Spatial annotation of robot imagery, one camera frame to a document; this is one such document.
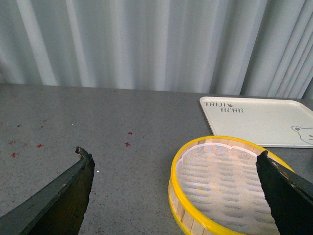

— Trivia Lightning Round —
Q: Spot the yellow-rimmed bamboo steamer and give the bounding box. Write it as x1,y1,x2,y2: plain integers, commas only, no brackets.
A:
168,135,295,235

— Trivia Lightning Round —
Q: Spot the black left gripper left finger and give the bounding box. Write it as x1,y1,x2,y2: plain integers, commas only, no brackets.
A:
0,146,95,235

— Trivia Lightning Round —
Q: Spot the grey pleated curtain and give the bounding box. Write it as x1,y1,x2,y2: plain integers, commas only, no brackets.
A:
0,0,313,99

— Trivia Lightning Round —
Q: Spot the white steamer liner paper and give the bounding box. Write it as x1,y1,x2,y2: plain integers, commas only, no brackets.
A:
175,143,281,235

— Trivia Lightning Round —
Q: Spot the cream bear tray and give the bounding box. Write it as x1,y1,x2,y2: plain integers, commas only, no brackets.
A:
200,96,313,148

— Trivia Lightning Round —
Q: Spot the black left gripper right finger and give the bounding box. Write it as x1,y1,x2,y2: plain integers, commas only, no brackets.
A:
256,150,313,235

